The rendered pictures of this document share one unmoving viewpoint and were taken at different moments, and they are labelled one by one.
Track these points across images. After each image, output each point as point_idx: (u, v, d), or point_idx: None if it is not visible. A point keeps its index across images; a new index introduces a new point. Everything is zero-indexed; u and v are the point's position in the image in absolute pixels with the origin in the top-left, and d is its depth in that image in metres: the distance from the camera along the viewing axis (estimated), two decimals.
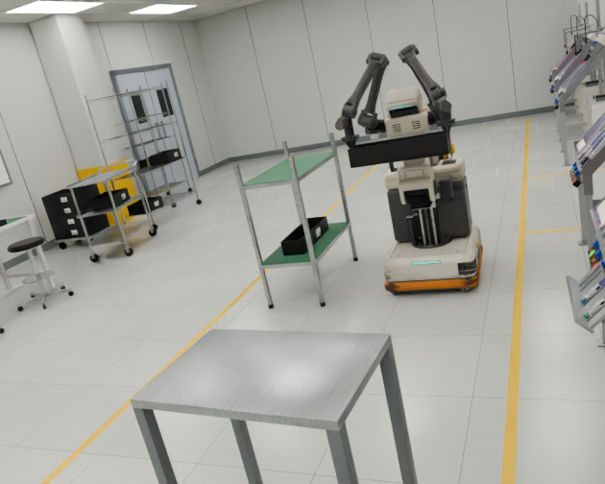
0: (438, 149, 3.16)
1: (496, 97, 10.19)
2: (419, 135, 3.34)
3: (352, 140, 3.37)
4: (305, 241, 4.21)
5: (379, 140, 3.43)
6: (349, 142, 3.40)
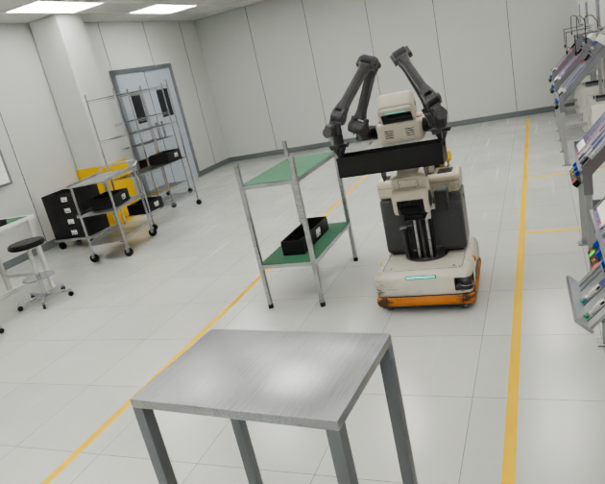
0: (432, 158, 2.95)
1: (496, 97, 10.19)
2: (412, 144, 3.12)
3: (341, 148, 3.15)
4: (305, 241, 4.21)
5: (371, 149, 3.22)
6: (337, 151, 3.18)
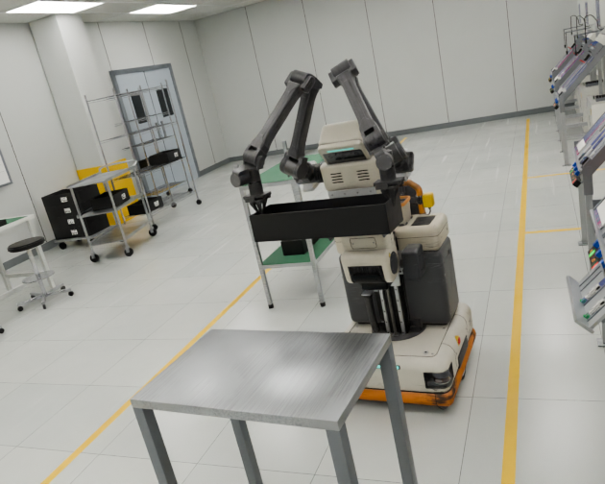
0: (375, 225, 2.04)
1: (496, 97, 10.19)
2: (355, 198, 2.22)
3: (258, 201, 2.28)
4: (305, 241, 4.21)
5: (302, 201, 2.33)
6: (254, 204, 2.31)
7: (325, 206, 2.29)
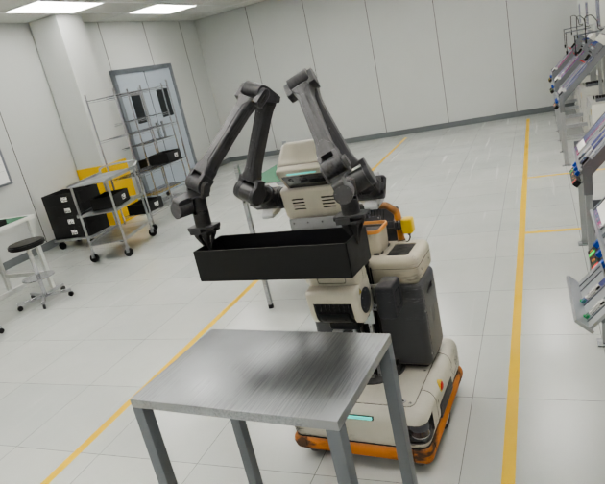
0: (334, 267, 1.72)
1: (496, 97, 10.19)
2: (316, 231, 1.90)
3: (205, 233, 1.97)
4: None
5: (256, 232, 2.01)
6: (201, 236, 1.99)
7: (281, 239, 1.97)
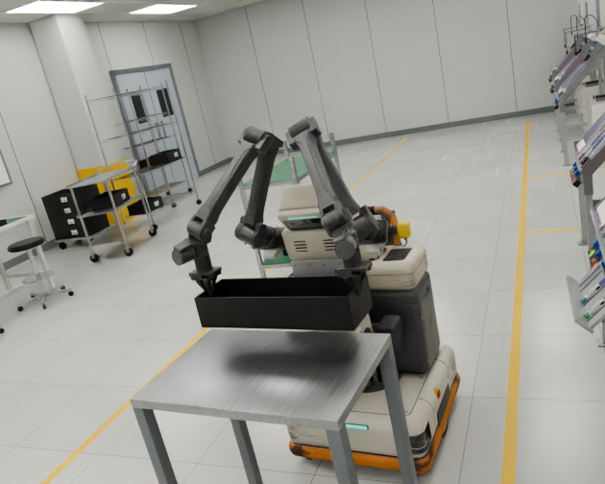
0: (335, 320, 1.71)
1: (496, 97, 10.19)
2: (317, 278, 1.89)
3: (205, 279, 1.96)
4: None
5: (257, 278, 2.00)
6: (202, 281, 1.98)
7: (282, 285, 1.96)
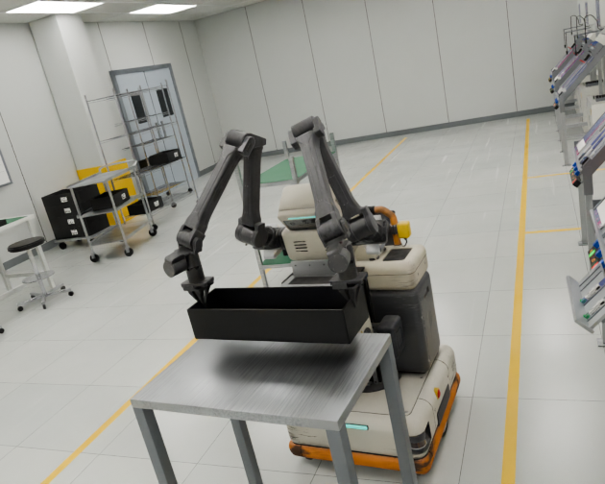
0: (331, 332, 1.68)
1: (496, 97, 10.19)
2: (312, 288, 1.85)
3: (198, 290, 1.92)
4: None
5: (251, 287, 1.96)
6: (194, 292, 1.95)
7: (277, 295, 1.93)
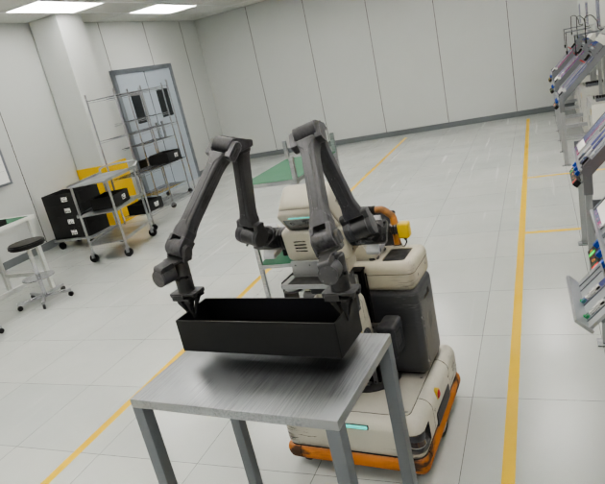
0: (323, 347, 1.62)
1: (496, 97, 10.19)
2: (304, 301, 1.80)
3: (187, 301, 1.87)
4: None
5: (242, 298, 1.91)
6: (183, 302, 1.89)
7: (268, 306, 1.87)
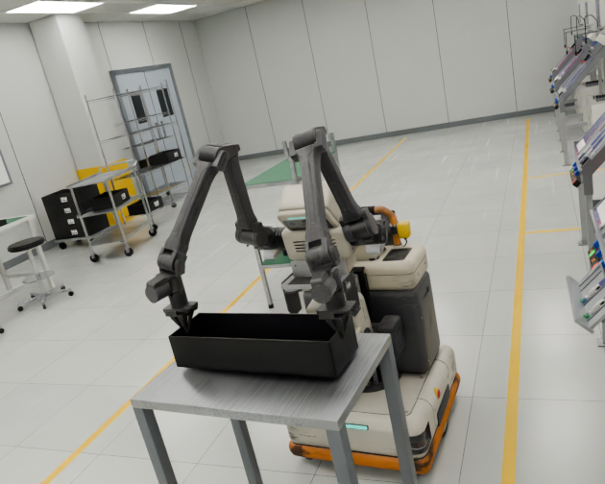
0: (317, 365, 1.59)
1: (496, 97, 10.19)
2: (300, 316, 1.77)
3: (181, 316, 1.83)
4: None
5: (236, 313, 1.88)
6: (177, 318, 1.86)
7: (263, 322, 1.84)
